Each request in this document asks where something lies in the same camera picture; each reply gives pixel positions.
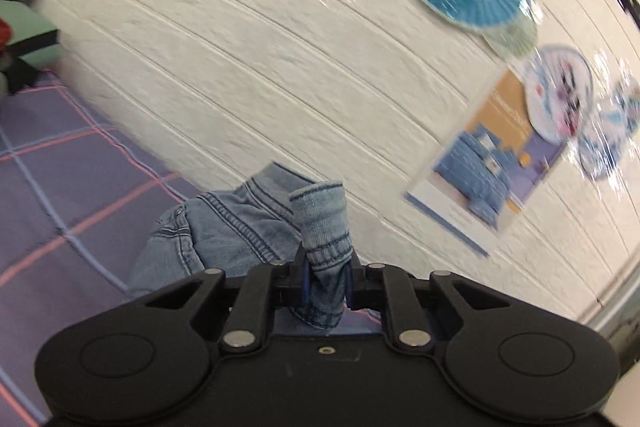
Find green and black pillow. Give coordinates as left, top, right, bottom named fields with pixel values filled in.
left=0, top=0, right=64, bottom=95

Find wall poster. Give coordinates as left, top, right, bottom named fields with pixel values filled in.
left=403, top=67, right=570, bottom=257

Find light blue printed paper fan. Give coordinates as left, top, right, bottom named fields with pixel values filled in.
left=576, top=79, right=640, bottom=182

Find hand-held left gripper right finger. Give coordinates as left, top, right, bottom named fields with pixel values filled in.
left=342, top=252, right=512, bottom=349

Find pale green paper fan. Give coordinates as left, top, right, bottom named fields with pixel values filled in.
left=481, top=18, right=540, bottom=58

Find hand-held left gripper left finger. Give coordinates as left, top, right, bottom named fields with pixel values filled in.
left=127, top=247, right=309, bottom=355

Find light blue denim pants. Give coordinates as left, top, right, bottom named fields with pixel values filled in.
left=126, top=162, right=383, bottom=332

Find round cartoon paper plate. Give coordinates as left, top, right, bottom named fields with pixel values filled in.
left=524, top=44, right=595, bottom=144

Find purple plaid bedsheet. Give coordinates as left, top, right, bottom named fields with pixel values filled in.
left=0, top=69, right=203, bottom=427

